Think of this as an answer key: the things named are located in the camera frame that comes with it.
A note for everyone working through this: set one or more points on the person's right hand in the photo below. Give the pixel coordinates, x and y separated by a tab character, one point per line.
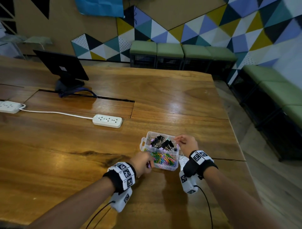
188	144

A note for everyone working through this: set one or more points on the person's left hand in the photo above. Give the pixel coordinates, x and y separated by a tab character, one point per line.
140	164

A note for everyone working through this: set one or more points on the clear plastic box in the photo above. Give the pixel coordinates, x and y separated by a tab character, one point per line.
142	144

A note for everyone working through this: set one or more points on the heap of sorted paper clips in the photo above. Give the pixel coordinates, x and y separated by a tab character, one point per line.
162	159

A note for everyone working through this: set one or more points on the group of binder clips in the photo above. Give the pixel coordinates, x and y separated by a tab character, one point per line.
165	142

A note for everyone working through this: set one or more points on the person's left forearm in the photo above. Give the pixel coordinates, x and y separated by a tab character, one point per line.
70	207

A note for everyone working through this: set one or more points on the person's right forearm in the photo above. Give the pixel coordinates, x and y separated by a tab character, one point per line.
236	203

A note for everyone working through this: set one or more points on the right wrist marker band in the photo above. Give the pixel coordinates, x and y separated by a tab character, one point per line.
198	164

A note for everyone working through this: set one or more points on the wrist marker band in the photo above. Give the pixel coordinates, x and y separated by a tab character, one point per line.
198	164
119	177

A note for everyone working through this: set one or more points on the left wrist marker band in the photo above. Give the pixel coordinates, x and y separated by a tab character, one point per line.
119	177

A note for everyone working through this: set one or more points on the white power strip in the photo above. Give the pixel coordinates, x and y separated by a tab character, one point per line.
9	106
107	121

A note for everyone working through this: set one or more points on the wooden table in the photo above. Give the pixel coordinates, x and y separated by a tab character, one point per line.
59	151

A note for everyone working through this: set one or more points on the green cushioned stool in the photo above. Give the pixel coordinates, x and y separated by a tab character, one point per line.
221	53
197	52
282	93
262	73
143	47
170	50
296	115

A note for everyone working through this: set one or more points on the black monitor stand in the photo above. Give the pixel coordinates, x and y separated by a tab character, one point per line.
69	87

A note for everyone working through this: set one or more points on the black monitor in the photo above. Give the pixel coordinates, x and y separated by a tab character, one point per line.
61	64

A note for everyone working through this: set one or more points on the pale green chair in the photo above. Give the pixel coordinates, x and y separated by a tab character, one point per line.
37	40

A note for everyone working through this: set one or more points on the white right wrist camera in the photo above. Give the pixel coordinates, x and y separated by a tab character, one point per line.
188	182

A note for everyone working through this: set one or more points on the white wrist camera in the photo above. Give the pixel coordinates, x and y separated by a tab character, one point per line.
120	200
188	182

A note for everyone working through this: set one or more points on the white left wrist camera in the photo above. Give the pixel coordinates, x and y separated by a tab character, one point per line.
120	200

